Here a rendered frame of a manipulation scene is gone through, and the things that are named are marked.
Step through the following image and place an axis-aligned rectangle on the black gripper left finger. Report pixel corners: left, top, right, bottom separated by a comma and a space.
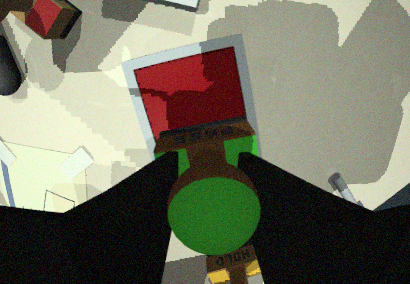
0, 151, 178, 284

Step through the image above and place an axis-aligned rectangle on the red ink pad in grey tray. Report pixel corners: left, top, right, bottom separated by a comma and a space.
121, 33, 262, 162

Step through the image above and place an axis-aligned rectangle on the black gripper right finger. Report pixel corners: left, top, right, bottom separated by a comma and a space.
237, 153, 410, 284

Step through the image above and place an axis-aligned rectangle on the white flat box with blue label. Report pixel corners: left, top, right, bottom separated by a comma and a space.
374, 183, 410, 211

